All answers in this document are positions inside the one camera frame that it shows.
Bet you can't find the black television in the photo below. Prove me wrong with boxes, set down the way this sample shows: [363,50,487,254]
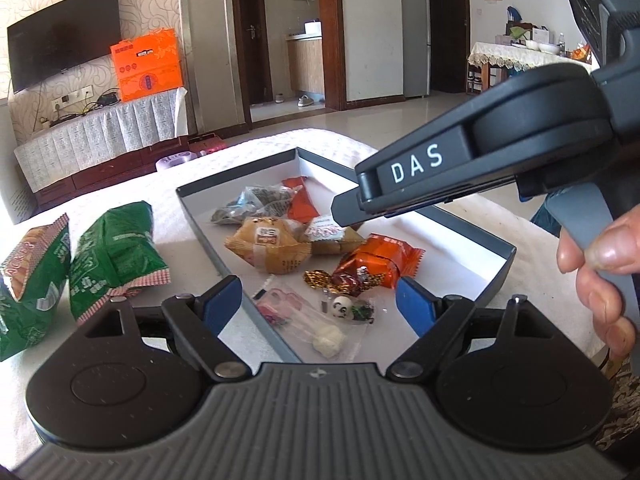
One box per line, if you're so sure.
[7,0,122,94]

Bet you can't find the bright orange snack packet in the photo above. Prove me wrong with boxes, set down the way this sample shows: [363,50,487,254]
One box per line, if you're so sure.
[332,232,426,293]

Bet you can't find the clear pink lollipop packet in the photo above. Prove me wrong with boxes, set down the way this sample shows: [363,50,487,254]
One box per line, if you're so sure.
[252,277,373,363]

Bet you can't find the panda candy packet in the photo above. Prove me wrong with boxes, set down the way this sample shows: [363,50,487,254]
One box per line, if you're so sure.
[320,295,377,325]

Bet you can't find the dark brown door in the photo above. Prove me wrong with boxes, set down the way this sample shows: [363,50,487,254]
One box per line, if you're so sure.
[429,0,471,95]

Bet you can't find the green cracker snack bag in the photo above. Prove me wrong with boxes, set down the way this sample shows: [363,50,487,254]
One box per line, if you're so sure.
[0,212,71,363]

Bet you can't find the lace-covered dining table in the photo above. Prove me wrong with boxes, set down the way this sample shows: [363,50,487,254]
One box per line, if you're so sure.
[467,40,601,73]

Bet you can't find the blue cloth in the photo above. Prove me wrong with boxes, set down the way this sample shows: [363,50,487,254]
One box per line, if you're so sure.
[530,200,563,238]

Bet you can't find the wooden kitchen counter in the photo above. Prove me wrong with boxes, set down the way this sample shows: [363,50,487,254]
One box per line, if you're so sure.
[286,32,326,96]

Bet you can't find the small tan snack packet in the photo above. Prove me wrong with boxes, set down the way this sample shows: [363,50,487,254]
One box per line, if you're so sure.
[310,227,371,257]

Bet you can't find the brown wooden tv cabinet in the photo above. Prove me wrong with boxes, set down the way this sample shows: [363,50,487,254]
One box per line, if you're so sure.
[30,132,191,206]

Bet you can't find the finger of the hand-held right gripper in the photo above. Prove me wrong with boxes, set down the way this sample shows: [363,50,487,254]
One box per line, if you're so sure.
[331,177,518,228]

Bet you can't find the clear sunflower seed packet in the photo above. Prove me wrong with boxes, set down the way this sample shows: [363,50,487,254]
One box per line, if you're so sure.
[209,185,303,226]

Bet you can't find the dark wooden door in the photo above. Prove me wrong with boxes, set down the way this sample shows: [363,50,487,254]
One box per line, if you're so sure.
[244,0,266,103]

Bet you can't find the person's right hand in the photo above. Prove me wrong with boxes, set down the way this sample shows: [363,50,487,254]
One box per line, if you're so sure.
[557,220,640,361]

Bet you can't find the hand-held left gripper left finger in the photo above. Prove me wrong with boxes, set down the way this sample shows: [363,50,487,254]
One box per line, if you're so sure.
[80,275,253,381]

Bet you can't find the grey refrigerator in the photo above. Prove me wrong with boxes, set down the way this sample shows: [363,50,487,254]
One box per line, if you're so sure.
[400,0,432,98]

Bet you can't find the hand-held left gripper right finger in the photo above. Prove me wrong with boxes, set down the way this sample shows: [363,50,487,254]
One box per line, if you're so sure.
[385,275,556,381]

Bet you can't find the brown gold candy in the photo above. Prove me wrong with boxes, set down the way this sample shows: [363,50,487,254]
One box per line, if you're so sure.
[304,266,381,298]

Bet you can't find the tan pastry packet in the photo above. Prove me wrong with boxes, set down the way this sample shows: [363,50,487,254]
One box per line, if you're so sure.
[224,216,313,276]

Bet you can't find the cabinet with white cloth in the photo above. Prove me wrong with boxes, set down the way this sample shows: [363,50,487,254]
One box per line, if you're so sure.
[14,87,189,193]

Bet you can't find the red plastic crate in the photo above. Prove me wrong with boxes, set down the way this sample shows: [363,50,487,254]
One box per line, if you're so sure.
[189,132,226,157]

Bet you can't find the dark patterned cloth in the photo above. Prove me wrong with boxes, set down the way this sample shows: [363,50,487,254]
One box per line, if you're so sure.
[597,350,640,453]

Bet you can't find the white wall sockets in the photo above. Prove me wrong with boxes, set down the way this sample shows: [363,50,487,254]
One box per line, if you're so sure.
[50,85,94,111]

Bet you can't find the small white snack packet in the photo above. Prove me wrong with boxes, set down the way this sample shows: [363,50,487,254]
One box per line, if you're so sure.
[304,215,346,243]

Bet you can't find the grey box with white inside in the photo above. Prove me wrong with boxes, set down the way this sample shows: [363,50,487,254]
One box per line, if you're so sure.
[175,146,517,363]

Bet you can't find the orange gift box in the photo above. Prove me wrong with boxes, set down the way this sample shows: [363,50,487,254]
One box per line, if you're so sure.
[110,28,184,103]

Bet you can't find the purple plastic container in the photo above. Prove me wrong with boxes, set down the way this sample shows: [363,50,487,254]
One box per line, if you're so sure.
[156,151,195,171]

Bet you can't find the red-orange snack packet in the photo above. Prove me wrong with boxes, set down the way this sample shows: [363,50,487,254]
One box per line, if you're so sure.
[281,176,321,225]

